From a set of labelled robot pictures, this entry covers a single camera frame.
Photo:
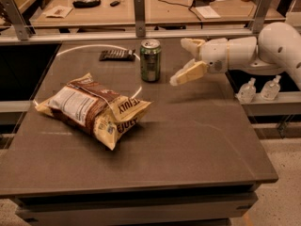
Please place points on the right metal bracket post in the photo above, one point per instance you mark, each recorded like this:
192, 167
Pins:
257, 22

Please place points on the metal bracket post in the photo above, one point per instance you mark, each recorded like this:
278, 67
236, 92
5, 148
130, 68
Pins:
23, 32
257, 22
140, 28

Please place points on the tan paper packet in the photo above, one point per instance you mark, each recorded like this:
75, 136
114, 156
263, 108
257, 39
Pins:
58, 12

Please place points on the middle metal bracket post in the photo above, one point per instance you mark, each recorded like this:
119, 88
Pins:
140, 28

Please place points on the clear sanitizer bottle left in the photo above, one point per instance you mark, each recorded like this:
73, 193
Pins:
247, 91

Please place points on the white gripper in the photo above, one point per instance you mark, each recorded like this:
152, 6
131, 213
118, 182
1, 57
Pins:
213, 56

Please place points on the green soda can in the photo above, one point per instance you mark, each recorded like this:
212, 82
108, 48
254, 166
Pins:
150, 60

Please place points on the left metal bracket post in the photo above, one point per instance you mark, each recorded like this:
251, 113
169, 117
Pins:
23, 32

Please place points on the clear sanitizer bottle right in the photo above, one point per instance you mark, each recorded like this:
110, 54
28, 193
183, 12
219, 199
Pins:
271, 89

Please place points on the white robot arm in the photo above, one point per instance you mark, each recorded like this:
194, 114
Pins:
275, 50

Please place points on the brown and yellow chip bag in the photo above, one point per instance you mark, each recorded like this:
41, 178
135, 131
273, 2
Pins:
100, 112

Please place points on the white card on desk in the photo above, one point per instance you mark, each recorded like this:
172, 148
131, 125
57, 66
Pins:
207, 12

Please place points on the clear sanitizer bottle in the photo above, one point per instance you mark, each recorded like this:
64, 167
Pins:
247, 91
271, 89

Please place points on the white circle line marking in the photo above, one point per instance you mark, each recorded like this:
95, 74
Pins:
76, 60

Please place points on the black device on desk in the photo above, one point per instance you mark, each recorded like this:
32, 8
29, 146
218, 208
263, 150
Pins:
86, 4

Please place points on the dark chocolate bar wrapper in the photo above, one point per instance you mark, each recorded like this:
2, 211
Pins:
117, 55

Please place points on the metal rail bar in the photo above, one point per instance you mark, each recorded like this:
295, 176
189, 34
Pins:
129, 35

